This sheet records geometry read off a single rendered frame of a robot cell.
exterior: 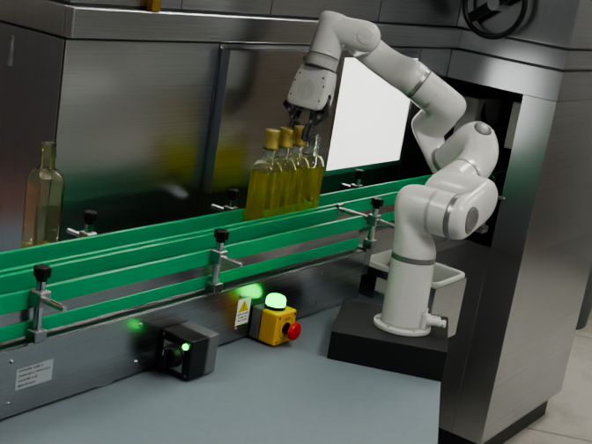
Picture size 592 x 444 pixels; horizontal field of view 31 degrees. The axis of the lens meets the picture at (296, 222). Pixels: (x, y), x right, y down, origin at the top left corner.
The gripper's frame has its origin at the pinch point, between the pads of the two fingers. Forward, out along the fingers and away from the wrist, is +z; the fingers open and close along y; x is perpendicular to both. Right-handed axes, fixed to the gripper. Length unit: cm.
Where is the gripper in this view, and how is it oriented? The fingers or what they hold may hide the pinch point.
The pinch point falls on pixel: (300, 130)
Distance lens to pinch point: 249.9
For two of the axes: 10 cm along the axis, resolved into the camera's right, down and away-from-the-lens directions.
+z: -3.0, 9.5, 0.4
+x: 5.2, 1.3, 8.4
